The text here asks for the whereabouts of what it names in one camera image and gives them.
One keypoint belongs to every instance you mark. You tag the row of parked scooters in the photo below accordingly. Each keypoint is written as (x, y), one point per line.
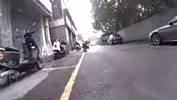
(57, 48)

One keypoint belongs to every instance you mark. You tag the grey concrete wall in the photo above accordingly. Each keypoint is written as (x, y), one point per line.
(137, 28)

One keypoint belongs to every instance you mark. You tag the tall brown building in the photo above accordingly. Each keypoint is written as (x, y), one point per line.
(61, 26)

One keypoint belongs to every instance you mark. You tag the dark car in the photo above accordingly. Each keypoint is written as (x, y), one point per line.
(111, 39)

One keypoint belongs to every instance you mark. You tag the grey asphalt road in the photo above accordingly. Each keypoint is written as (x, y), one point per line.
(121, 81)

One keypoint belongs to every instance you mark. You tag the black scooter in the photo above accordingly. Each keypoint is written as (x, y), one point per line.
(7, 59)

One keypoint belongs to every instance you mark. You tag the grey building with pillars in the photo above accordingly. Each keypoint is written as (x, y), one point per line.
(15, 23)

